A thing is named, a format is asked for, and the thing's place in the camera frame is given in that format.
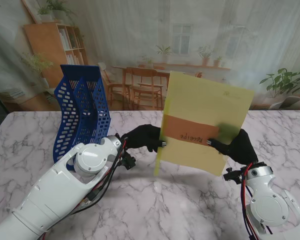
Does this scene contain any pink paper receipt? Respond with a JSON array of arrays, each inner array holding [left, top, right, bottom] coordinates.
[[162, 114, 220, 146]]

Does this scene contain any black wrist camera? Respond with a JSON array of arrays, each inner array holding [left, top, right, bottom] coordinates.
[[122, 152, 137, 171], [222, 167, 245, 185]]

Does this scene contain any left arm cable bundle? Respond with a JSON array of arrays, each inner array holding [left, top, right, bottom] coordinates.
[[39, 138, 128, 240]]

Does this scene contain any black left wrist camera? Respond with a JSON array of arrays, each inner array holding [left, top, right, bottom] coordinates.
[[122, 152, 137, 171]]

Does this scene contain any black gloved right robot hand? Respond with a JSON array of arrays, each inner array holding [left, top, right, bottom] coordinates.
[[206, 128, 259, 166]]

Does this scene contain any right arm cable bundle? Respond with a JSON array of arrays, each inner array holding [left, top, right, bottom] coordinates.
[[238, 162, 260, 240]]

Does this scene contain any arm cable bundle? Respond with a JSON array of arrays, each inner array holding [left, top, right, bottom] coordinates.
[[39, 138, 128, 240], [238, 162, 260, 240]]

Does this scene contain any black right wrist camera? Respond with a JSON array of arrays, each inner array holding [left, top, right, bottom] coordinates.
[[222, 167, 245, 185]]

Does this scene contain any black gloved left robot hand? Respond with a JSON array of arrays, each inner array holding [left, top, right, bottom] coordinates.
[[121, 124, 167, 153]]

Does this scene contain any printed room scene backdrop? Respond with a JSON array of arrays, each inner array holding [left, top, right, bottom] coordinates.
[[0, 0, 300, 112]]

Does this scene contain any blue perforated plastic file rack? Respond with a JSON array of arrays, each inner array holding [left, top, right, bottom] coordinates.
[[52, 64, 112, 165]]

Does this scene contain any yellow-green translucent file folder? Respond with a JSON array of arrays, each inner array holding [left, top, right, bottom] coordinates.
[[156, 70, 255, 177]]

